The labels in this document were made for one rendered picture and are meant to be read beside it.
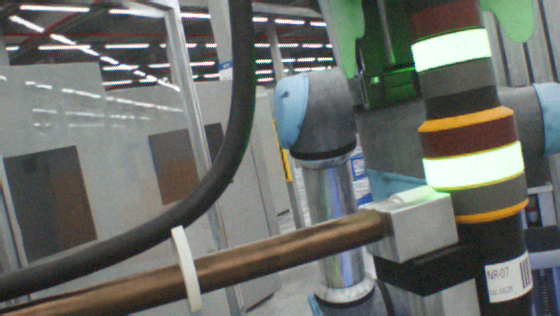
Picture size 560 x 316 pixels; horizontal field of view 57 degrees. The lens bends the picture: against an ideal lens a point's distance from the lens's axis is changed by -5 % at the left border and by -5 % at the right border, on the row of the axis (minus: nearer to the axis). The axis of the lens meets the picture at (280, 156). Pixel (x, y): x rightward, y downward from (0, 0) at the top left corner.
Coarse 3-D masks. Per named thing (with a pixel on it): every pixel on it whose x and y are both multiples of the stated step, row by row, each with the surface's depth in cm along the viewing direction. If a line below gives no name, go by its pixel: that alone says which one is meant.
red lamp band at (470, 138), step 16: (448, 128) 22; (464, 128) 22; (480, 128) 22; (496, 128) 22; (512, 128) 22; (432, 144) 23; (448, 144) 22; (464, 144) 22; (480, 144) 22; (496, 144) 22
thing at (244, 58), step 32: (256, 64) 21; (224, 160) 20; (192, 192) 20; (160, 224) 19; (64, 256) 18; (96, 256) 18; (128, 256) 19; (0, 288) 17; (32, 288) 18; (192, 288) 19
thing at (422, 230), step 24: (384, 216) 21; (408, 216) 21; (432, 216) 22; (384, 240) 22; (408, 240) 21; (432, 240) 22; (456, 240) 22; (384, 264) 23; (408, 264) 21; (432, 264) 21; (456, 264) 21; (408, 288) 22; (432, 288) 21; (456, 288) 22; (432, 312) 23; (456, 312) 22
